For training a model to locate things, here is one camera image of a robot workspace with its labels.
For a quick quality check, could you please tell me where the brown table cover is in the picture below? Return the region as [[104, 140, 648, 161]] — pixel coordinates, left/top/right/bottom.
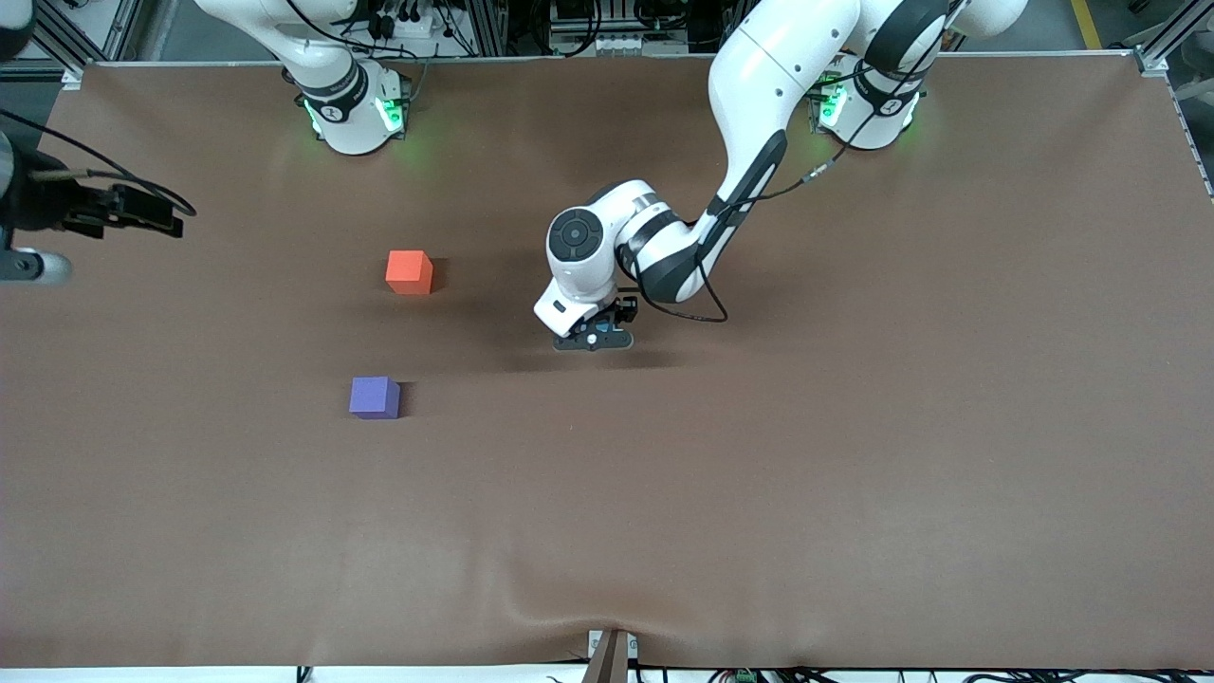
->
[[0, 52, 1214, 671]]

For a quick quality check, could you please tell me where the aluminium frame post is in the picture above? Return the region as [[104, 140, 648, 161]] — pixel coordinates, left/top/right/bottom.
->
[[0, 0, 143, 91], [1132, 0, 1214, 79]]

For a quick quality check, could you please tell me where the orange block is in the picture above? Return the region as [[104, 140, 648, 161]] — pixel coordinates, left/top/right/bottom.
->
[[385, 249, 434, 296]]

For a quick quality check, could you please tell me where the metal table clamp bracket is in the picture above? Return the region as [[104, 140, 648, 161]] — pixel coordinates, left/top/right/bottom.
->
[[586, 628, 639, 683]]

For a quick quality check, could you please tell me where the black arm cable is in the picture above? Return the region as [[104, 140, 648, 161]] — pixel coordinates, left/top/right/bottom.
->
[[0, 107, 198, 217], [616, 0, 951, 325]]

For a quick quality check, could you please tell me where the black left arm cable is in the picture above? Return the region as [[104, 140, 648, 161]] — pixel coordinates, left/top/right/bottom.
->
[[616, 0, 951, 325]]

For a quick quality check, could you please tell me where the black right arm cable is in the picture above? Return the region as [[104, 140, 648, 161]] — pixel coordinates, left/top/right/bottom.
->
[[0, 107, 198, 217]]

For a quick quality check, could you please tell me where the purple block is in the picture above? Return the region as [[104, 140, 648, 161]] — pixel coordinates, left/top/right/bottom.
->
[[348, 376, 402, 420]]

